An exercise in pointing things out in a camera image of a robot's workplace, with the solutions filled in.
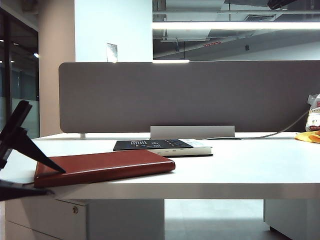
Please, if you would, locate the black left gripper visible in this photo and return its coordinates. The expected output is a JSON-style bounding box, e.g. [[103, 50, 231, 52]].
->
[[0, 99, 67, 202]]

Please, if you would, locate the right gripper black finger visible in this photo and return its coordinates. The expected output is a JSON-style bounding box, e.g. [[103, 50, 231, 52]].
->
[[266, 0, 297, 11]]

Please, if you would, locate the red leather book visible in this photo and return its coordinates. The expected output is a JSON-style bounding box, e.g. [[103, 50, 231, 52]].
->
[[33, 149, 176, 189]]

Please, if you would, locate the black hardcover book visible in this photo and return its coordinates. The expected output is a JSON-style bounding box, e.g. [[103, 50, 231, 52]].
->
[[112, 138, 214, 158]]

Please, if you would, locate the long ceiling light strip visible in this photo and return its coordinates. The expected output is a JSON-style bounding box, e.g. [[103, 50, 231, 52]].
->
[[152, 21, 320, 30]]

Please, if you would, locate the white drawer cabinet with lock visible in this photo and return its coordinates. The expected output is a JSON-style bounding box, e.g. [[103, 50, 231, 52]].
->
[[4, 198, 88, 240]]

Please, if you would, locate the printed plastic bag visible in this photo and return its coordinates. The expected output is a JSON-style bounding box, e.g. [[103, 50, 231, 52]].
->
[[305, 93, 320, 133]]

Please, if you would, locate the short ceiling light strip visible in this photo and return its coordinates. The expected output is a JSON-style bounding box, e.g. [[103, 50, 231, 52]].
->
[[152, 59, 190, 64]]

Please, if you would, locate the grey desk divider panel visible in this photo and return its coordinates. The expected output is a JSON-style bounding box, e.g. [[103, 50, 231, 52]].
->
[[58, 60, 320, 134]]

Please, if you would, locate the yellow cloth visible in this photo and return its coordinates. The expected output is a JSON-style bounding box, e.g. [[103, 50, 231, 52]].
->
[[294, 130, 320, 144]]

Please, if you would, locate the white plain cabinet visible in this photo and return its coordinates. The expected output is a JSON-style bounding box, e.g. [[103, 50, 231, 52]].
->
[[263, 199, 320, 240]]

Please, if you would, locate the grey power cable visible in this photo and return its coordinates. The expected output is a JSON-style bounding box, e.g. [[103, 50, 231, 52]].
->
[[203, 109, 311, 141]]

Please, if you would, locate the silver wall plate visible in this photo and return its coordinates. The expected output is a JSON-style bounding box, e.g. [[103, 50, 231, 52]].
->
[[106, 42, 118, 63]]

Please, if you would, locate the grey metal cable flap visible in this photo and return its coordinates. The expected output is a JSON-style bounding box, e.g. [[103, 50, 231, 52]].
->
[[150, 125, 236, 140]]

